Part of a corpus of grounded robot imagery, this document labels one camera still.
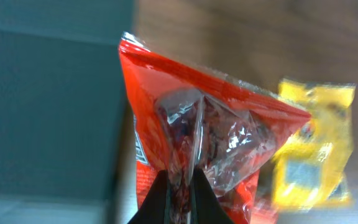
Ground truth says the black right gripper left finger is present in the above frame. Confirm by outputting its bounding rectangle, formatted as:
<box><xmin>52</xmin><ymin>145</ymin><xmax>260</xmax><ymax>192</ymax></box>
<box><xmin>128</xmin><ymin>170</ymin><xmax>170</xmax><ymax>224</ymax></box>

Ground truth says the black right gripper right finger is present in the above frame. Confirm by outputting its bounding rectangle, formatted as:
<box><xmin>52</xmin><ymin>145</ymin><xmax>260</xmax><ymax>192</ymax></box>
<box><xmin>190</xmin><ymin>167</ymin><xmax>233</xmax><ymax>224</ymax></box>

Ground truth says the red Hacks candy bag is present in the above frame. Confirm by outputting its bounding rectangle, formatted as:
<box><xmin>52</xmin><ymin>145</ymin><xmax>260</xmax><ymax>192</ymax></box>
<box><xmin>118</xmin><ymin>32</ymin><xmax>311</xmax><ymax>223</ymax></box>

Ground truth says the yellow candy bag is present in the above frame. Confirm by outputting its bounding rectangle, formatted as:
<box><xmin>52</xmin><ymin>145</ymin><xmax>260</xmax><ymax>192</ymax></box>
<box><xmin>272</xmin><ymin>78</ymin><xmax>356</xmax><ymax>211</ymax></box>

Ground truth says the black gift box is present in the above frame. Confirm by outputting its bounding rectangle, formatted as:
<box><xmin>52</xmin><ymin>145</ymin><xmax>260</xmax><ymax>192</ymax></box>
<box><xmin>0</xmin><ymin>0</ymin><xmax>134</xmax><ymax>223</ymax></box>

